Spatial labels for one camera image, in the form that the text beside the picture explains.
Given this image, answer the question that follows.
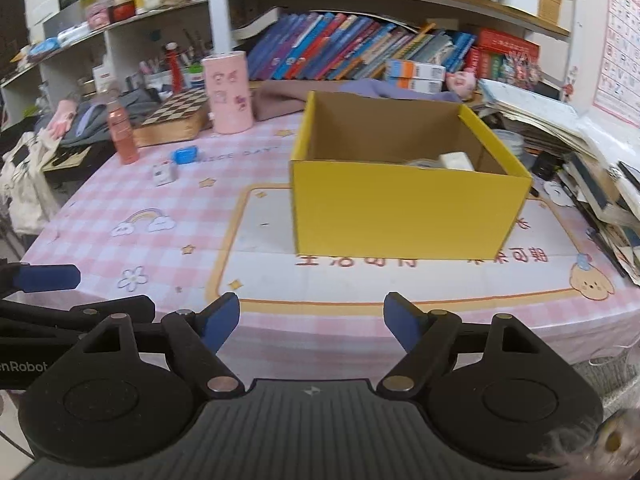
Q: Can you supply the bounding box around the white round tub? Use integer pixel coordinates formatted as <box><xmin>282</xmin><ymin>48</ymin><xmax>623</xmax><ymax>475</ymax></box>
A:
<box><xmin>492</xmin><ymin>129</ymin><xmax>525</xmax><ymax>163</ymax></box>

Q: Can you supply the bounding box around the small white jar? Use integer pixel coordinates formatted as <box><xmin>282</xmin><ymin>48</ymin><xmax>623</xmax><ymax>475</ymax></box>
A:
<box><xmin>439</xmin><ymin>151</ymin><xmax>475</xmax><ymax>172</ymax></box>

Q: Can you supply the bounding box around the white orange medicine box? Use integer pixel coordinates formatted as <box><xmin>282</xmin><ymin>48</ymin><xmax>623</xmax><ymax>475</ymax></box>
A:
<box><xmin>387</xmin><ymin>59</ymin><xmax>446</xmax><ymax>82</ymax></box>
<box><xmin>385</xmin><ymin>77</ymin><xmax>445</xmax><ymax>95</ymax></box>

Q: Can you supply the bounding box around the pink plush pig toy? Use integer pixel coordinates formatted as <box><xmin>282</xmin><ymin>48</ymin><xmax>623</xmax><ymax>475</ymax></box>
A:
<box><xmin>446</xmin><ymin>70</ymin><xmax>479</xmax><ymax>101</ymax></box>

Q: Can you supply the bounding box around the pile of papers and books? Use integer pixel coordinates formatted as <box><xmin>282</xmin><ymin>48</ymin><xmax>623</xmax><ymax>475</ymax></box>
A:
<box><xmin>477</xmin><ymin>77</ymin><xmax>640</xmax><ymax>286</ymax></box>

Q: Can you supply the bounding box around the cream tote bag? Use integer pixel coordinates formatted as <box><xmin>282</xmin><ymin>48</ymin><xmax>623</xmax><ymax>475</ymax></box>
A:
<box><xmin>0</xmin><ymin>132</ymin><xmax>63</xmax><ymax>233</ymax></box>

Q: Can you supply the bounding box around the white mesh basket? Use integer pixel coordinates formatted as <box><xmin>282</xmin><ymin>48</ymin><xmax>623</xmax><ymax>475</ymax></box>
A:
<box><xmin>575</xmin><ymin>347</ymin><xmax>640</xmax><ymax>411</ymax></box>

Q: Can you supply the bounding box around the row of colourful books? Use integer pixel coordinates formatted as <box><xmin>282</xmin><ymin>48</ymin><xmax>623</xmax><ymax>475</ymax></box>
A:
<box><xmin>247</xmin><ymin>10</ymin><xmax>476</xmax><ymax>82</ymax></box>

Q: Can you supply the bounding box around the alphabet wall poster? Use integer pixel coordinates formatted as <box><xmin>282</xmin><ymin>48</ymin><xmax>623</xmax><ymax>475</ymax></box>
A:
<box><xmin>592</xmin><ymin>0</ymin><xmax>640</xmax><ymax>123</ymax></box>

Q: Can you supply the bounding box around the red white glue bottle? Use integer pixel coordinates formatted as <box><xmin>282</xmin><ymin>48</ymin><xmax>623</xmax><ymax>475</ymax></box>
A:
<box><xmin>165</xmin><ymin>42</ymin><xmax>185</xmax><ymax>96</ymax></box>

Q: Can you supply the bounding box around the grey garment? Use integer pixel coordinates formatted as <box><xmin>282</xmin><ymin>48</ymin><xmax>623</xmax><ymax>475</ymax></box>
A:
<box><xmin>60</xmin><ymin>87</ymin><xmax>168</xmax><ymax>146</ymax></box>

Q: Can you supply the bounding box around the black lying book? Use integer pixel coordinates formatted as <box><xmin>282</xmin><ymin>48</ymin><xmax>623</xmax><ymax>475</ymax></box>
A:
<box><xmin>232</xmin><ymin>7</ymin><xmax>281</xmax><ymax>41</ymax></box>

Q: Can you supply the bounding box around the small white red box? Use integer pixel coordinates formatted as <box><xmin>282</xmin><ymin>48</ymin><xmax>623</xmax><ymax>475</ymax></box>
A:
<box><xmin>152</xmin><ymin>162</ymin><xmax>178</xmax><ymax>187</ymax></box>

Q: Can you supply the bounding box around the white wooden bookshelf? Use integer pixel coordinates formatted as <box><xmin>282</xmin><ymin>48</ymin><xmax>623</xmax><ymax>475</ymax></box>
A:
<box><xmin>0</xmin><ymin>0</ymin><xmax>573</xmax><ymax>111</ymax></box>

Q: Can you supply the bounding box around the red boxed book set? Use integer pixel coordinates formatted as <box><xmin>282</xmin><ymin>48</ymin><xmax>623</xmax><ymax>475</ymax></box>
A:
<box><xmin>475</xmin><ymin>29</ymin><xmax>543</xmax><ymax>86</ymax></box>

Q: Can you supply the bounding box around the pink printed cylinder canister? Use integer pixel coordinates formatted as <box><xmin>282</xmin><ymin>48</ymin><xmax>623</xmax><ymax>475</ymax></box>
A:
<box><xmin>201</xmin><ymin>51</ymin><xmax>255</xmax><ymax>135</ymax></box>

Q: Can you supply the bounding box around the pink spray bottle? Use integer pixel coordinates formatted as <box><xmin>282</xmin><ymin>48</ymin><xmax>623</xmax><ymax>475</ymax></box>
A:
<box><xmin>106</xmin><ymin>87</ymin><xmax>140</xmax><ymax>165</ymax></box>

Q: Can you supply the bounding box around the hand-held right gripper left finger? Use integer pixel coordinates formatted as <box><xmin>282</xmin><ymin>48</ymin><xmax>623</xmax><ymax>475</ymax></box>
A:
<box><xmin>80</xmin><ymin>291</ymin><xmax>246</xmax><ymax>401</ymax></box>

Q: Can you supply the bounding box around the wooden chessboard box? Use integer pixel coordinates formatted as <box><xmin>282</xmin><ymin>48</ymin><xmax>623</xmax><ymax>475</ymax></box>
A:
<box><xmin>131</xmin><ymin>89</ymin><xmax>210</xmax><ymax>148</ymax></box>

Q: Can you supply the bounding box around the pink checked tablecloth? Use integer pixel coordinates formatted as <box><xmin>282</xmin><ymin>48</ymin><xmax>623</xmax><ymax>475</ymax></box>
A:
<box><xmin>20</xmin><ymin>120</ymin><xmax>640</xmax><ymax>366</ymax></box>

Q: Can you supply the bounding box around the yellow cardboard box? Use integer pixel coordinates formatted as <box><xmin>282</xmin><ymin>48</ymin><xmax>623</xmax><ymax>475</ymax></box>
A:
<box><xmin>289</xmin><ymin>90</ymin><xmax>533</xmax><ymax>261</ymax></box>

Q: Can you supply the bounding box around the white jar green lid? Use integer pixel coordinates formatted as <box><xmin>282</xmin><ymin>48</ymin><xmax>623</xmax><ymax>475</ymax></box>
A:
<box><xmin>182</xmin><ymin>65</ymin><xmax>207</xmax><ymax>90</ymax></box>

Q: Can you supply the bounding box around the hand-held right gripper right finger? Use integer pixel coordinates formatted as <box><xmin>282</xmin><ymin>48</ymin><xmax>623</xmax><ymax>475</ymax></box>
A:
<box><xmin>376</xmin><ymin>291</ymin><xmax>543</xmax><ymax>401</ymax></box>

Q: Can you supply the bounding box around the blue packet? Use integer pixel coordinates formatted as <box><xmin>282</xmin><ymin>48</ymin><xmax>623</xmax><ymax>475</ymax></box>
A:
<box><xmin>29</xmin><ymin>37</ymin><xmax>63</xmax><ymax>56</ymax></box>

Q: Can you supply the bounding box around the tan board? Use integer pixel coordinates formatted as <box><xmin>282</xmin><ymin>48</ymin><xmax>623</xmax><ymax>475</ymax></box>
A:
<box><xmin>42</xmin><ymin>145</ymin><xmax>93</xmax><ymax>172</ymax></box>

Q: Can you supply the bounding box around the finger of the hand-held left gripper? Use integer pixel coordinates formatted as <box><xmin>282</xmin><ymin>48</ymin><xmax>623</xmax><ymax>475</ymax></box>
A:
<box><xmin>0</xmin><ymin>260</ymin><xmax>82</xmax><ymax>295</ymax></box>
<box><xmin>0</xmin><ymin>295</ymin><xmax>157</xmax><ymax>334</ymax></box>

